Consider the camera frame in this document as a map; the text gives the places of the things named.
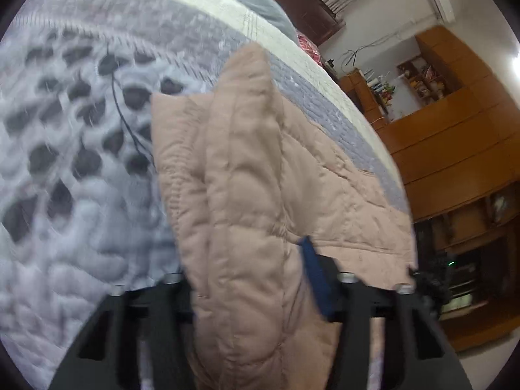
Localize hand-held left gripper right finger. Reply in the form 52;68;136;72
298;236;473;390

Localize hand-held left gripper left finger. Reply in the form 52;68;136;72
51;272;196;390

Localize beige quilted coat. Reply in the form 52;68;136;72
150;43;419;390

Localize grey patterned bed quilt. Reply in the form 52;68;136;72
0;0;411;390

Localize wooden desk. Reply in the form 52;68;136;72
339;69;391;131

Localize wooden wardrobe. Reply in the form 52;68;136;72
382;26;520;222

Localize red patterned cloth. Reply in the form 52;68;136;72
296;32;326;66

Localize dark wooden headboard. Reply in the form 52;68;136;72
240;0;346;47

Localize grey pillow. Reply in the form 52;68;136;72
179;0;299;45

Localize thin black cable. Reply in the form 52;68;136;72
103;46;157;171

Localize wall shelf with small things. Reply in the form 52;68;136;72
396;55;464;100

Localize hanging wall cable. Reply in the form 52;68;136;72
341;28;419;68

